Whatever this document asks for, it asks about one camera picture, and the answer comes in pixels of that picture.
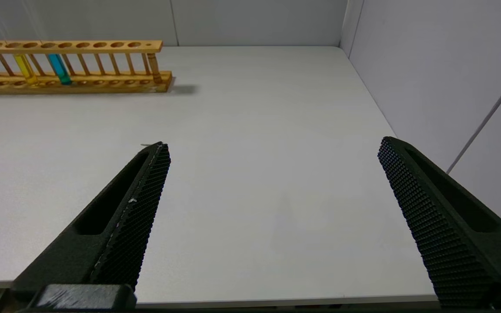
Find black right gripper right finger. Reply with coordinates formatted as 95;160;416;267
377;136;501;313

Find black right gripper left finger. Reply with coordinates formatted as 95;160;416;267
0;141;172;313

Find wooden test tube rack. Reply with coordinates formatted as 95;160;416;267
0;40;174;94

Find teal pigment glass test tube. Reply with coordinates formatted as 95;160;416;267
19;0;72;85

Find yellow pigment glass test tube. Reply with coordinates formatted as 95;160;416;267
0;0;39;85

